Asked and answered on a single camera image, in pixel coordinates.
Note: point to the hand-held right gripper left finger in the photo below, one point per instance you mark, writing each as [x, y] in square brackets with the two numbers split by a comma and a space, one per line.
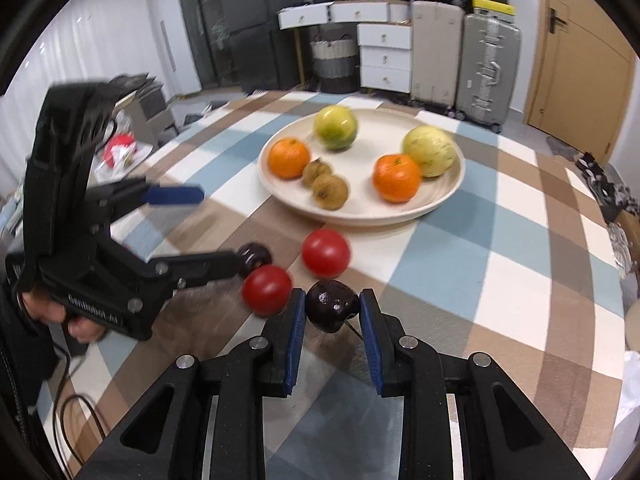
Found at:
[292, 350]

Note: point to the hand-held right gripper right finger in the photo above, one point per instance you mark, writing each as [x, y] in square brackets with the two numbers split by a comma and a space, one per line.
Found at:
[375, 350]

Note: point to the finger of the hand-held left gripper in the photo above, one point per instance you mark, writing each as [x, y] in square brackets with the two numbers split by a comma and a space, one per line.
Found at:
[200, 266]
[175, 196]

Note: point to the dark purple plum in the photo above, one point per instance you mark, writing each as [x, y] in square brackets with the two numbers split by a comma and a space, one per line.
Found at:
[256, 256]
[332, 305]

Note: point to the red tomato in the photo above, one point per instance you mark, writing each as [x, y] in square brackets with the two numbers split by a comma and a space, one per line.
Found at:
[267, 290]
[325, 252]

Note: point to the orange mandarin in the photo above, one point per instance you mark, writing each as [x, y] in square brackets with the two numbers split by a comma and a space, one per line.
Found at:
[288, 158]
[396, 177]

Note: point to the cream round plate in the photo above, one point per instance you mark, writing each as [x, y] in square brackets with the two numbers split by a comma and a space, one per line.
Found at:
[362, 210]

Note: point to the brown kiwi back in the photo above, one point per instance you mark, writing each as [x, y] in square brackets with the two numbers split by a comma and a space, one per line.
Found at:
[317, 170]

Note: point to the brown kiwi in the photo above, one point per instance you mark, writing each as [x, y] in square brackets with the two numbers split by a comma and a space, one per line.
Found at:
[317, 170]
[330, 191]

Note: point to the brown kiwi front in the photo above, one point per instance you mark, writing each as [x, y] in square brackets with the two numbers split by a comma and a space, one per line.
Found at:
[330, 191]

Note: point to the pale yellow passion fruit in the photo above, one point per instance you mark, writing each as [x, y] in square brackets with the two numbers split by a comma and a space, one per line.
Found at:
[431, 151]

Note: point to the person's left hand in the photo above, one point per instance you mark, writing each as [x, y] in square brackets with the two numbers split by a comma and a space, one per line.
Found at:
[50, 310]

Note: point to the red plastic bag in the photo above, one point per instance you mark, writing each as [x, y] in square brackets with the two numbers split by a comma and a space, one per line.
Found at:
[120, 152]

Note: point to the grey storage box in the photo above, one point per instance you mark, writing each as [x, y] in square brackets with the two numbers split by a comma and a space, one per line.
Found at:
[155, 112]

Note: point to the checked tablecloth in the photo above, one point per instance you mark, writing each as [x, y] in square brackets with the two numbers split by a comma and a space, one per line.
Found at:
[475, 285]

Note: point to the white wardrobe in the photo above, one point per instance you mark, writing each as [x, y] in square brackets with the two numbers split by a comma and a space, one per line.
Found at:
[167, 45]

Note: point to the white curtain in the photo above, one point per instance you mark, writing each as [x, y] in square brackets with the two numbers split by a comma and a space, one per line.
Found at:
[75, 50]

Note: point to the dark glass cabinet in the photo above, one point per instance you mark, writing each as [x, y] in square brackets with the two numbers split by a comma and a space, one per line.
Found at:
[200, 25]

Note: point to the dark grey fridge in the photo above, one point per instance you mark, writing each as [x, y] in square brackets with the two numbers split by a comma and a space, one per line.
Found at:
[255, 25]

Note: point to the woven laundry basket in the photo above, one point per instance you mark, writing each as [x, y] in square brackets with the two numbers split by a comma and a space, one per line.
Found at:
[332, 60]

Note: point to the white drawer desk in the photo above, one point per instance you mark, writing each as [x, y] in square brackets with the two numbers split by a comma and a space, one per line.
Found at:
[385, 55]

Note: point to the white bin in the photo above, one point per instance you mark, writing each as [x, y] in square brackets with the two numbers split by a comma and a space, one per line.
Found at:
[632, 330]

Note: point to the white plastic bag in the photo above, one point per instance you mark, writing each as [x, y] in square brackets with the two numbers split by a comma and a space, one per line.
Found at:
[625, 425]

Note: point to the grey door mat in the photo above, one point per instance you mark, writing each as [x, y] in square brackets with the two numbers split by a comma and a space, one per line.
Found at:
[562, 149]

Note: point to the pile of shoes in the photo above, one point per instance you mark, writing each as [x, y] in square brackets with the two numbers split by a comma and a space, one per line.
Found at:
[605, 190]

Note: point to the beige suitcase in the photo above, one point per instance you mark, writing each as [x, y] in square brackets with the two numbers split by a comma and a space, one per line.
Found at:
[437, 50]

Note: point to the silver suitcase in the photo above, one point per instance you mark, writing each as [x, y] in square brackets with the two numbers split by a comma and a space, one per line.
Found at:
[487, 65]

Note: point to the wooden door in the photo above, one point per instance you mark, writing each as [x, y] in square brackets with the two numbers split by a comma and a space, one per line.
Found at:
[580, 60]

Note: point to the yellow black shoe box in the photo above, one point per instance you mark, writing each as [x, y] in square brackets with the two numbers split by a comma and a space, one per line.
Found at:
[492, 7]

